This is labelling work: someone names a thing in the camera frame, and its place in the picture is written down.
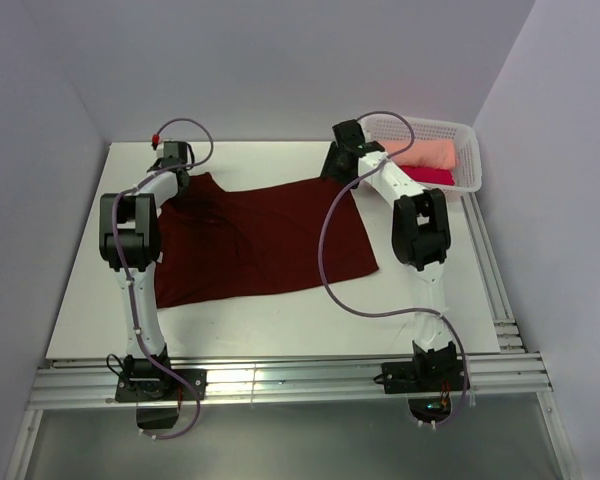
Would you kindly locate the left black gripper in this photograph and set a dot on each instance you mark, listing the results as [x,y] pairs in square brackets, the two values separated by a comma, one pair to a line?
[158,165]

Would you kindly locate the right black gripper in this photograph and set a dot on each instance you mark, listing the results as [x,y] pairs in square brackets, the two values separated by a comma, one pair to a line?
[332,171]

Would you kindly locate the dark red t-shirt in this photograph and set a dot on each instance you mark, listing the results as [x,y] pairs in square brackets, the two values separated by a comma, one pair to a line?
[218,244]

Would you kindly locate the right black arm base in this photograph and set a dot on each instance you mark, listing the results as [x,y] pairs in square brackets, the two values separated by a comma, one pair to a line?
[434,387]

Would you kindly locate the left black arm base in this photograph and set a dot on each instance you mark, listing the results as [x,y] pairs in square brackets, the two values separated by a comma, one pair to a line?
[159,403]

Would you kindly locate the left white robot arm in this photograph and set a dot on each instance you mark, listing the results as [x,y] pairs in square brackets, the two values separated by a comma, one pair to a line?
[130,243]

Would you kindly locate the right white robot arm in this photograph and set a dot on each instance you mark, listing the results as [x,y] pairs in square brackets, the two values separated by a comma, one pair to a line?
[420,231]

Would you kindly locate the rolled peach t-shirt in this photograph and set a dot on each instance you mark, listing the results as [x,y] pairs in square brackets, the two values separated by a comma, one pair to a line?
[437,154]

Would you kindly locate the rolled pink t-shirt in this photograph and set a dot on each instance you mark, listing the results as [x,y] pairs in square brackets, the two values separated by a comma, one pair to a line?
[429,175]

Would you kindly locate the white plastic basket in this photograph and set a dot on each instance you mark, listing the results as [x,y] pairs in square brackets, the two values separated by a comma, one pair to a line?
[393,134]

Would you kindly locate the aluminium rail frame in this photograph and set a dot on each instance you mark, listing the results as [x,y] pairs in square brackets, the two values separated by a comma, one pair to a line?
[310,419]

